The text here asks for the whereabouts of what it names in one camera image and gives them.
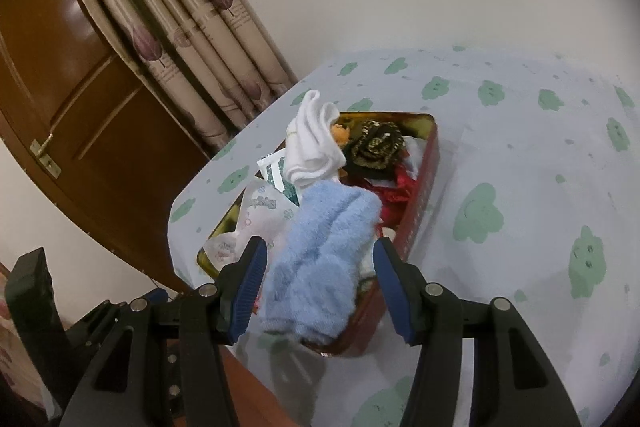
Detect blue fluffy sock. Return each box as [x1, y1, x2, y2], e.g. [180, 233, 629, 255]
[257, 181, 383, 342]

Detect white sock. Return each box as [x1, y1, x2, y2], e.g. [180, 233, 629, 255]
[285, 89, 348, 188]

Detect red white fluffy cloth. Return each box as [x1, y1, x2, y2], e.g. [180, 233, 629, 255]
[350, 137, 426, 228]

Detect red tin box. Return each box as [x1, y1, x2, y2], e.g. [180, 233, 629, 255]
[196, 111, 441, 358]

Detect brown wooden door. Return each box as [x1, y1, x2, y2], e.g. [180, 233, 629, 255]
[0, 0, 211, 293]

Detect gold black scrunchie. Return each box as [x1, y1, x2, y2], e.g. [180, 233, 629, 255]
[342, 119, 406, 170]

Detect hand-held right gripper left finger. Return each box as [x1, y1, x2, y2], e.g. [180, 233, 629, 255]
[59, 235, 268, 427]

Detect beige patterned curtain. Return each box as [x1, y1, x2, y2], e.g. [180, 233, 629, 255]
[52, 0, 301, 152]

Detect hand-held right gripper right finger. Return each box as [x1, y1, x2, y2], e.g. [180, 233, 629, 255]
[373, 236, 583, 427]

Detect green white packet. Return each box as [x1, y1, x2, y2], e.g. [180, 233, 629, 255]
[256, 152, 301, 208]

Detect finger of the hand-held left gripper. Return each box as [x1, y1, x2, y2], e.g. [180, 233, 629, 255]
[160, 339, 185, 418]
[65, 289, 168, 355]

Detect brass door latch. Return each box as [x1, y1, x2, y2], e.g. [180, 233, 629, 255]
[29, 134, 62, 180]

